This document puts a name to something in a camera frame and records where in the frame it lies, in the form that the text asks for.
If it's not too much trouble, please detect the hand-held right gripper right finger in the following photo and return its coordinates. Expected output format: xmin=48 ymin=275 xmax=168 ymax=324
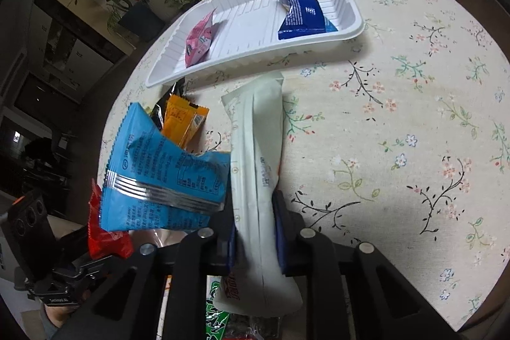
xmin=272 ymin=190 xmax=463 ymax=340

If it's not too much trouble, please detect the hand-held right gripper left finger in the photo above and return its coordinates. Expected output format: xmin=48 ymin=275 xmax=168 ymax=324
xmin=50 ymin=200 xmax=240 ymax=340

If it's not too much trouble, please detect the red snack packet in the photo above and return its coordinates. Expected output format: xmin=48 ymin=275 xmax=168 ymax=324
xmin=87 ymin=178 xmax=134 ymax=260

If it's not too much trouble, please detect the green snack packet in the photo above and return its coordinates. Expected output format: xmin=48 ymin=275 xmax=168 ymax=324
xmin=204 ymin=276 xmax=232 ymax=340

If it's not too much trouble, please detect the long white snack packet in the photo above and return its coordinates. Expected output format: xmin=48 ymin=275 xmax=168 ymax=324
xmin=213 ymin=71 xmax=303 ymax=317

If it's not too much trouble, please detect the light blue snack packet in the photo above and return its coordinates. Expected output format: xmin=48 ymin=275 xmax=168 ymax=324
xmin=99 ymin=102 xmax=232 ymax=232

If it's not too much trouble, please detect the orange snack packet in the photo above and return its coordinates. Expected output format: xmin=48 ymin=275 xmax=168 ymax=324
xmin=160 ymin=94 xmax=210 ymax=150

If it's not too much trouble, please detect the black snack packet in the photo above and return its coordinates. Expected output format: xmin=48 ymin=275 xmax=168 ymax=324
xmin=145 ymin=79 xmax=188 ymax=131

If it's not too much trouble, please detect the white plastic tray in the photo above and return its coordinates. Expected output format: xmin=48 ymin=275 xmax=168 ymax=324
xmin=145 ymin=0 xmax=366 ymax=88

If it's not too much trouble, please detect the person's left hand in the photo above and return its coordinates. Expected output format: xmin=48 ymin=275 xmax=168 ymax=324
xmin=40 ymin=301 xmax=80 ymax=336

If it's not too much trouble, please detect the dark glass cabinet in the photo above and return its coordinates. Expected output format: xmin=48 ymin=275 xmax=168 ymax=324
xmin=0 ymin=0 xmax=136 ymax=213

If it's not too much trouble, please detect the pink snack packet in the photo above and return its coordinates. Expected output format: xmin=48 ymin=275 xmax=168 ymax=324
xmin=184 ymin=9 xmax=218 ymax=68

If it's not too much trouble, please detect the dark blue snack packet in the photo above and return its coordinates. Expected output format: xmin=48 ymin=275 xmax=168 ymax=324
xmin=268 ymin=0 xmax=339 ymax=40

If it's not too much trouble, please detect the dark grey plant pot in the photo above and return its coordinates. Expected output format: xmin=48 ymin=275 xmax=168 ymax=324
xmin=117 ymin=1 xmax=166 ymax=43

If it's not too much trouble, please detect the tall white plant pot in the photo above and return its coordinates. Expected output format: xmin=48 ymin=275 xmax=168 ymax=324
xmin=148 ymin=0 xmax=185 ymax=21

